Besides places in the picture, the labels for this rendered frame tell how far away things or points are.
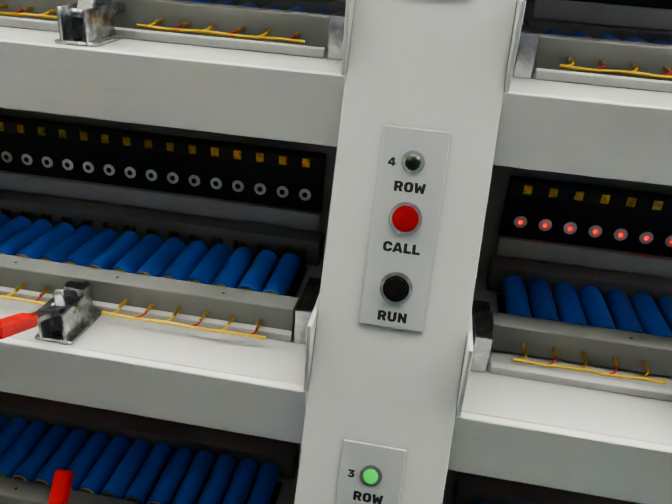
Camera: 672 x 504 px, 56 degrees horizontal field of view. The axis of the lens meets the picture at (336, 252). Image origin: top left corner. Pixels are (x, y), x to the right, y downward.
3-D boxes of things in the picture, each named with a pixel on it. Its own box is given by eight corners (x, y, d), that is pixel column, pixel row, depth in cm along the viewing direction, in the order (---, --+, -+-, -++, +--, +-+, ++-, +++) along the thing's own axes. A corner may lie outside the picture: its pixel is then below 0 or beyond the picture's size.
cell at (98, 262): (142, 250, 56) (106, 286, 50) (122, 248, 56) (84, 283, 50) (140, 232, 55) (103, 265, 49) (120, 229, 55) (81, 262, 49)
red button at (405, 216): (416, 233, 38) (420, 207, 38) (390, 230, 38) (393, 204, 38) (416, 232, 39) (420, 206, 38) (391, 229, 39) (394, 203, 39)
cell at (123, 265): (164, 253, 55) (130, 289, 50) (144, 251, 55) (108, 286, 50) (163, 235, 54) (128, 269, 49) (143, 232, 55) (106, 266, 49)
